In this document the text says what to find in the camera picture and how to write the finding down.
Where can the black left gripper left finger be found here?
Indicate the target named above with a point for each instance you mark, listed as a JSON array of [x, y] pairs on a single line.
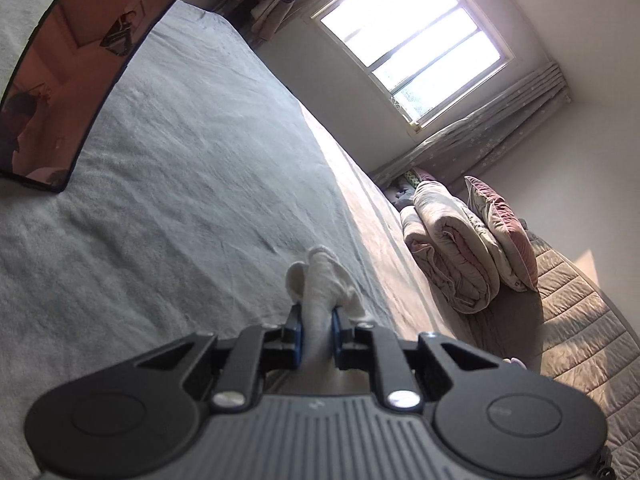
[[243, 363]]

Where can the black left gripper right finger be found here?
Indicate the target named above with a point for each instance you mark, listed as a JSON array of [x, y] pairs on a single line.
[[376, 350]]

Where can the white cloth garment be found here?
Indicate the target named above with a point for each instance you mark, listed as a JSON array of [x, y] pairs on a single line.
[[320, 283]]

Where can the folded pink beige quilt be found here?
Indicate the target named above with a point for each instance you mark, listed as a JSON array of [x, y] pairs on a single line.
[[442, 235]]

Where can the grey bed blanket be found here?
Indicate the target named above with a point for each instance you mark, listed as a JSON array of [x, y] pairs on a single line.
[[202, 181]]

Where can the pink beige pillow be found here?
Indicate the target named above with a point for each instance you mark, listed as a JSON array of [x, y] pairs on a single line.
[[508, 231]]

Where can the grey patterned curtain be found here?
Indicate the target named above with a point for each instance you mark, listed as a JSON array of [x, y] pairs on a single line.
[[475, 142]]

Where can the quilted beige headboard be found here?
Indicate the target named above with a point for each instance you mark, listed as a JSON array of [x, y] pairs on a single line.
[[568, 330]]

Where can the window with bars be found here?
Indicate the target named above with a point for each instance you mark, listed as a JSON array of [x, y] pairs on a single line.
[[423, 55]]

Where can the black framed mirror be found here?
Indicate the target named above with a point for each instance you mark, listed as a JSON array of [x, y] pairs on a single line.
[[70, 65]]

